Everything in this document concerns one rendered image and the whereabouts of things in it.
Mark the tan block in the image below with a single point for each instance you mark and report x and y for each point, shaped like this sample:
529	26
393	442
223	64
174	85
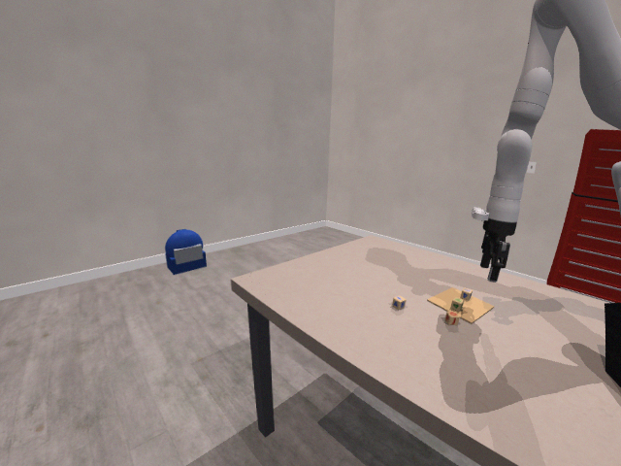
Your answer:
452	318
399	302
457	304
466	294

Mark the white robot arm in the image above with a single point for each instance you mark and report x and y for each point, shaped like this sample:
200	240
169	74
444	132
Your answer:
599	47

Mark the tan square mat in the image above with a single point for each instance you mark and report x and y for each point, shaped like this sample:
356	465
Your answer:
472	310

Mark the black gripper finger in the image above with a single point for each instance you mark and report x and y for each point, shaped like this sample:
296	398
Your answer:
502	256
485	260

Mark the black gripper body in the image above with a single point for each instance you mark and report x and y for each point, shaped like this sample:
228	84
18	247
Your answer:
501	229

